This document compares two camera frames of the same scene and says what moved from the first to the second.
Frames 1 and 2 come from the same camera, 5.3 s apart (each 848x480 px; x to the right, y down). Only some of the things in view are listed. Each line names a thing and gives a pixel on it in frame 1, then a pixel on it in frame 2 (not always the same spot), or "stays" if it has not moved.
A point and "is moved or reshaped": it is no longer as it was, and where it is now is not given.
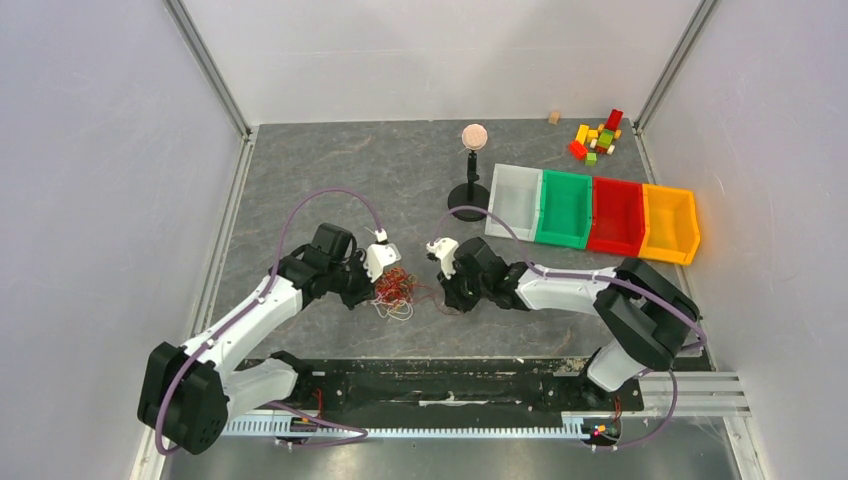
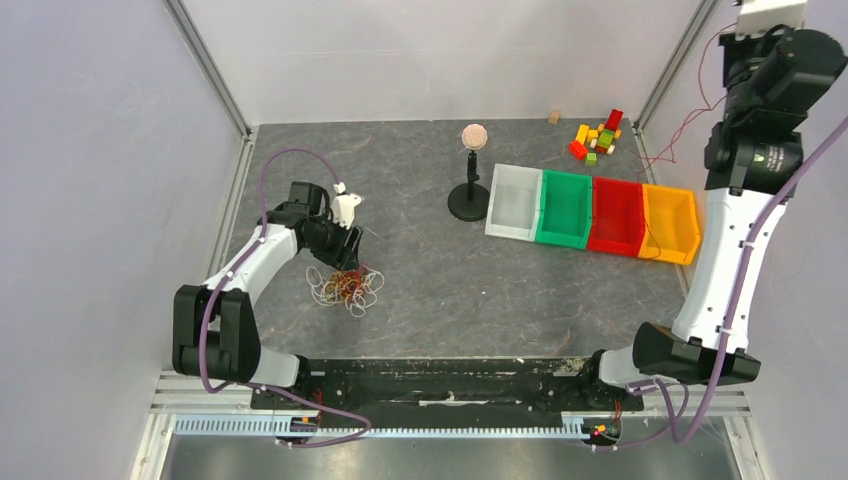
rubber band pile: [395, 289] is moved or reshaped
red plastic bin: [618, 220] stays
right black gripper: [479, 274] -> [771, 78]
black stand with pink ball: [474, 137] stays
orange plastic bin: [671, 224] stays
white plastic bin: [515, 198] stays
